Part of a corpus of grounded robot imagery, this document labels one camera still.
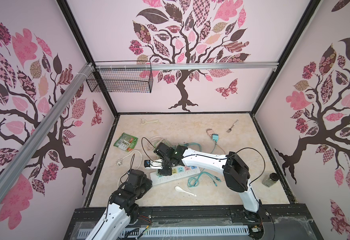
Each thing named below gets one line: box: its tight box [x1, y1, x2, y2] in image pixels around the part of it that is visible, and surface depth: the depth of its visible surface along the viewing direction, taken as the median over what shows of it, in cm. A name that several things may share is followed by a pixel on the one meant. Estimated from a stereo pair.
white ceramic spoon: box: [175, 186, 197, 197], surface depth 83 cm
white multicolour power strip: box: [149, 166, 201, 186], surface depth 87 cm
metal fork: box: [226, 119, 239, 133], surface depth 112 cm
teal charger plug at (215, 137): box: [211, 133, 219, 143], surface depth 106 cm
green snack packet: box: [113, 132, 139, 152], surface depth 104 cm
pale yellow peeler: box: [140, 118, 159, 125], surface depth 117 cm
